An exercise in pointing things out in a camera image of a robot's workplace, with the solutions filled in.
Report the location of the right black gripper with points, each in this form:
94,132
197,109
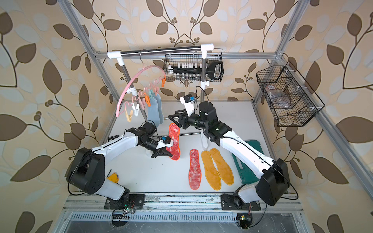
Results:
183,116

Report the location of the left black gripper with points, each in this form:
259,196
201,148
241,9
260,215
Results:
161,153

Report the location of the red patterned insole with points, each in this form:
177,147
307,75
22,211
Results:
174,132
194,174

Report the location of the grey blue insole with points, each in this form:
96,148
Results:
159,106
153,112

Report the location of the pink clip hanger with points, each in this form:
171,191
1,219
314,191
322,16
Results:
132,106

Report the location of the yellow fuzzy insole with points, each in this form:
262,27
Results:
223,168
211,173

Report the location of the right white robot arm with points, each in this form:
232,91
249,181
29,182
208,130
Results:
273,175

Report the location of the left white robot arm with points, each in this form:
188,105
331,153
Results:
87,171

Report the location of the yellow tape measure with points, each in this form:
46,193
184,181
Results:
113,177

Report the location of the metal clothes rack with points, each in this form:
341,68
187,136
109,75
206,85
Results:
121,55

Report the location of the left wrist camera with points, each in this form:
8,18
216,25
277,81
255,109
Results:
164,141

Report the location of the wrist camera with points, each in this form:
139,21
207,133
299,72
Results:
164,141
189,103

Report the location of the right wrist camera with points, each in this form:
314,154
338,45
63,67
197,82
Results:
189,103

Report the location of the back black wire basket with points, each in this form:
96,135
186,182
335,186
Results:
189,65

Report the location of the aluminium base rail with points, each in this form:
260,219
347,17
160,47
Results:
173,207

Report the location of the side black wire basket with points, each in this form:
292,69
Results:
290,97

